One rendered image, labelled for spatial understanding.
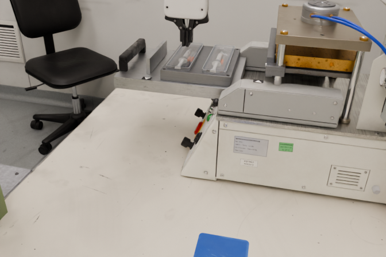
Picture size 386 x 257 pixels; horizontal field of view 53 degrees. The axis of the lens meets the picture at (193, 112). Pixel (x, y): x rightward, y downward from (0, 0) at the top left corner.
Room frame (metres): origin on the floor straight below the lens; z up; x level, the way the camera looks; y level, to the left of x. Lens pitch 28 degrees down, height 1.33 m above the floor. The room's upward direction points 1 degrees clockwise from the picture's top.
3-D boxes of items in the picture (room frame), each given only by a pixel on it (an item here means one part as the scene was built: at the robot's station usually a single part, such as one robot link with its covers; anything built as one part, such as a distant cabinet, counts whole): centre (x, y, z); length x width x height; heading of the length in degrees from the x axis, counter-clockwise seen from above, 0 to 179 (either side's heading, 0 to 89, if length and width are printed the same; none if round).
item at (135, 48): (0.95, 0.16, 0.99); 0.15 x 0.02 x 0.04; 168
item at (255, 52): (1.01, -0.24, 0.96); 0.25 x 0.05 x 0.07; 78
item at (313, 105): (0.74, -0.17, 0.96); 0.26 x 0.05 x 0.07; 78
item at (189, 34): (0.92, 0.00, 1.06); 0.03 x 0.03 x 0.07; 78
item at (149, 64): (0.92, 0.02, 0.97); 0.30 x 0.22 x 0.08; 78
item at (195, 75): (0.91, -0.02, 0.98); 0.20 x 0.17 x 0.03; 168
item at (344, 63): (0.85, -0.27, 1.07); 0.22 x 0.17 x 0.10; 168
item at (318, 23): (0.83, -0.30, 1.08); 0.31 x 0.24 x 0.13; 168
